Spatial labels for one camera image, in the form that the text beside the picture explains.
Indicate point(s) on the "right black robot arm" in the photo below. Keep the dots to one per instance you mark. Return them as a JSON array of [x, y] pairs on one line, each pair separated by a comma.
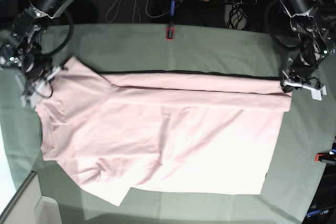
[[21, 49]]

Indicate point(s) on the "red black clamp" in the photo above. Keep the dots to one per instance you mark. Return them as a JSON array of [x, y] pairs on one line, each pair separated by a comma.
[[170, 26], [326, 157]]

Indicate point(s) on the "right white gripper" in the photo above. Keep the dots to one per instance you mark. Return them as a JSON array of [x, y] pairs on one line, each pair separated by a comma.
[[30, 88]]

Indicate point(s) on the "pink t-shirt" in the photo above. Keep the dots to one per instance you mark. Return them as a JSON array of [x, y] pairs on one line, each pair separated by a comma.
[[166, 132]]

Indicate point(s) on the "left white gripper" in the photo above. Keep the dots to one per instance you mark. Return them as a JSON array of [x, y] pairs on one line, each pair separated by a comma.
[[291, 81]]

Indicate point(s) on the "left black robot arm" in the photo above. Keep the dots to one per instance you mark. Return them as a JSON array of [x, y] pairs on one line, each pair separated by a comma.
[[316, 43]]

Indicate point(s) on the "middle red black clamp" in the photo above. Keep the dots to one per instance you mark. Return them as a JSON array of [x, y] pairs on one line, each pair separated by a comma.
[[170, 26]]

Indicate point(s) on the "right red black clamp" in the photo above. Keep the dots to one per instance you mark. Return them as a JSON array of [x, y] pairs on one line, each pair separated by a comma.
[[326, 157]]

